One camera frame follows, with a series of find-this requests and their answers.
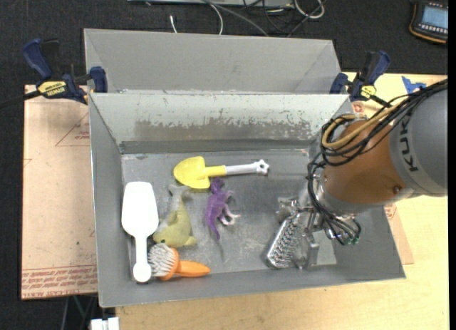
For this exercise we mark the purple toy dinosaur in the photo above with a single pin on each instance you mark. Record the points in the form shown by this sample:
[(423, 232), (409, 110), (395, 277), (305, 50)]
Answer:
[(217, 204)]

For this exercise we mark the white plastic scoop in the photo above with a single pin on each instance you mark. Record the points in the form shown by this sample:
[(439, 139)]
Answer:
[(139, 207)]

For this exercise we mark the orange brush white bristles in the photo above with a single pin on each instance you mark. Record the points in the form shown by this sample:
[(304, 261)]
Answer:
[(185, 268)]

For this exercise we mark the yellow plush dolphin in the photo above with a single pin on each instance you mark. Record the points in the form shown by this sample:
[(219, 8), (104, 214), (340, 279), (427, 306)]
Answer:
[(176, 227)]

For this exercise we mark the grey metal bin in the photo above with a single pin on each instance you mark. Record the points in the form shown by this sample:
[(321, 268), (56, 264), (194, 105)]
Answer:
[(249, 129)]

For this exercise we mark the brown cardboard board red print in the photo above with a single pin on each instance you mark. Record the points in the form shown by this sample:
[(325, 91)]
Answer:
[(53, 186)]

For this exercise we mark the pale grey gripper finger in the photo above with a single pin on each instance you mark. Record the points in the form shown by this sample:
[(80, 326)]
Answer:
[(301, 250), (313, 254)]

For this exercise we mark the shiny metal grater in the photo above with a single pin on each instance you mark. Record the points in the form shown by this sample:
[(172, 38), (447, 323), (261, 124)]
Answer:
[(283, 246)]

